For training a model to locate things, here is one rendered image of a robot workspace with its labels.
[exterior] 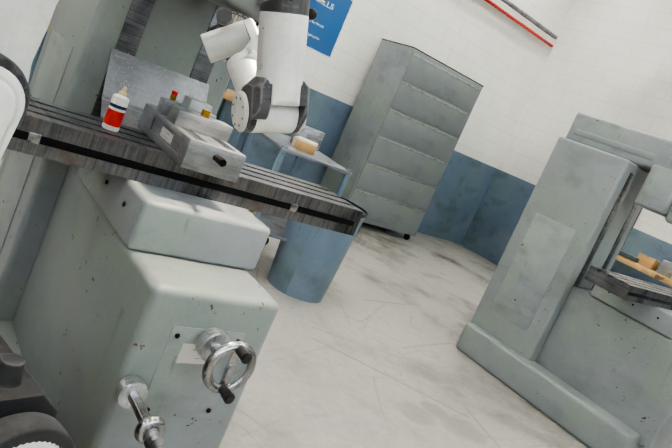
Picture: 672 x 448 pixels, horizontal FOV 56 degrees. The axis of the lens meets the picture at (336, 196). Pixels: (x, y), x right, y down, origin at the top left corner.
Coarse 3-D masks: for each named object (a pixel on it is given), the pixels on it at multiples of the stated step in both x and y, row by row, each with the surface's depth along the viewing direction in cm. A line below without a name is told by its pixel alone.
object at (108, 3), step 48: (96, 0) 176; (144, 0) 179; (192, 0) 187; (48, 48) 204; (96, 48) 177; (144, 48) 185; (192, 48) 192; (48, 96) 191; (96, 96) 182; (0, 192) 210; (48, 192) 184; (0, 240) 195; (0, 288) 187
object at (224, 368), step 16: (208, 336) 131; (224, 336) 132; (208, 352) 132; (224, 352) 124; (240, 352) 124; (208, 368) 123; (224, 368) 126; (240, 368) 128; (208, 384) 124; (224, 384) 127; (240, 384) 129; (224, 400) 124
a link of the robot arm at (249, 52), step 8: (248, 24) 134; (248, 32) 133; (256, 32) 133; (256, 40) 132; (248, 48) 131; (256, 48) 131; (232, 56) 130; (240, 56) 130; (248, 56) 130; (256, 56) 131; (232, 64) 129
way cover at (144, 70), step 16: (112, 48) 179; (112, 64) 179; (128, 64) 182; (144, 64) 185; (112, 80) 178; (128, 80) 182; (144, 80) 185; (160, 80) 188; (176, 80) 192; (128, 96) 181; (144, 96) 184; (160, 96) 188; (192, 96) 195; (128, 112) 180
